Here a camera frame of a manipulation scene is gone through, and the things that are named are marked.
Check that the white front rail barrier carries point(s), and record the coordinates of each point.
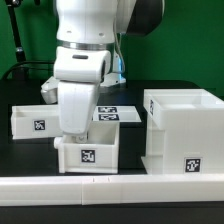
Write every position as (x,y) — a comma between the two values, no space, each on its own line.
(110,189)

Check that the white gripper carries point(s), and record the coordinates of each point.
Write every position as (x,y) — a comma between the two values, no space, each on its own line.
(79,73)

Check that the white drawer box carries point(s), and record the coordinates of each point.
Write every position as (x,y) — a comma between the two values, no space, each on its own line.
(35,121)
(98,155)

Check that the white drawer cabinet frame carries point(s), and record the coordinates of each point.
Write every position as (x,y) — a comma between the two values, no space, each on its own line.
(185,132)

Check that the white marker plate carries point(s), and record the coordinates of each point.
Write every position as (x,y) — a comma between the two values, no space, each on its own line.
(116,113)

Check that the black tripod pole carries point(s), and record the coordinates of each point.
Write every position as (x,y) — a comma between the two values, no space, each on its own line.
(18,71)

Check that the white drawer box rear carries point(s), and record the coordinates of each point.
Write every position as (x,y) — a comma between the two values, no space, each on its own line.
(35,121)

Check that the white drawer box front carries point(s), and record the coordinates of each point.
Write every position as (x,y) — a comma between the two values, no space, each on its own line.
(98,155)

